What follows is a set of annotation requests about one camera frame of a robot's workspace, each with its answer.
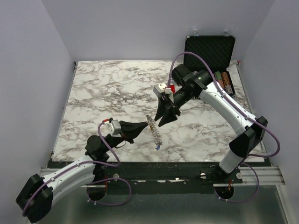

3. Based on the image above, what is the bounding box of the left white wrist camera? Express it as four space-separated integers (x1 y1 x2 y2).
107 120 121 137

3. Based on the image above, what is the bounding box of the black poker chip case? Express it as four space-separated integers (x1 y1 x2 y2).
184 35 235 97

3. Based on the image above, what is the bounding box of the purple cable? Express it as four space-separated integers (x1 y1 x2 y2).
21 120 132 217
166 51 281 203

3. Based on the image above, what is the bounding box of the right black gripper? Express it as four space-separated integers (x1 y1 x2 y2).
154 87 194 127

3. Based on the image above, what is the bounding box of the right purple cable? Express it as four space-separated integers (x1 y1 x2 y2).
166 51 281 203

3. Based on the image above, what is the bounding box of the red glitter microphone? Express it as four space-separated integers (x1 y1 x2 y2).
170 84 175 93

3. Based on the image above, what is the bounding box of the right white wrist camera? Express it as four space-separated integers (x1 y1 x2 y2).
153 83 173 98

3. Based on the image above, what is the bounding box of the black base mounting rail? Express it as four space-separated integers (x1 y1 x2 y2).
86 162 242 199

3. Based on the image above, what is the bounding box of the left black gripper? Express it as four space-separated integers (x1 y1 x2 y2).
103 120 148 153

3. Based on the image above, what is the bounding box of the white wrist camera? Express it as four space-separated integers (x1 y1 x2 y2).
153 83 173 98
107 120 121 137

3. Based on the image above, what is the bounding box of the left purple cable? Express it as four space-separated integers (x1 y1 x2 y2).
21 120 132 217

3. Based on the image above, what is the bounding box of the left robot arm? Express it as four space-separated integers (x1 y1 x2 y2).
16 118 148 224

